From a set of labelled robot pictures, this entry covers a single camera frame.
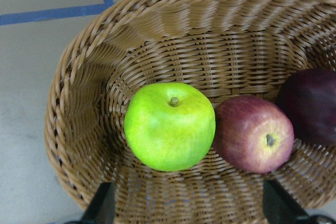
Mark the green apple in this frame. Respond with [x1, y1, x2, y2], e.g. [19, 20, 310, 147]
[123, 82, 215, 172]

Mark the woven wicker basket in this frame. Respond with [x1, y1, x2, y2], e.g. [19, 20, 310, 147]
[45, 0, 335, 223]

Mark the red striped apple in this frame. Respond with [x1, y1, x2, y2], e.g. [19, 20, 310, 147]
[213, 95, 295, 174]

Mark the dark purple apple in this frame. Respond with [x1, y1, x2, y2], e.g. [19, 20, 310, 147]
[275, 69, 335, 146]

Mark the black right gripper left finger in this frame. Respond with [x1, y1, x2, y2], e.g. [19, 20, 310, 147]
[80, 182, 116, 224]

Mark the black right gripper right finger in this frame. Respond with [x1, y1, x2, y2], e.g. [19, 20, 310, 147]
[262, 180, 309, 224]

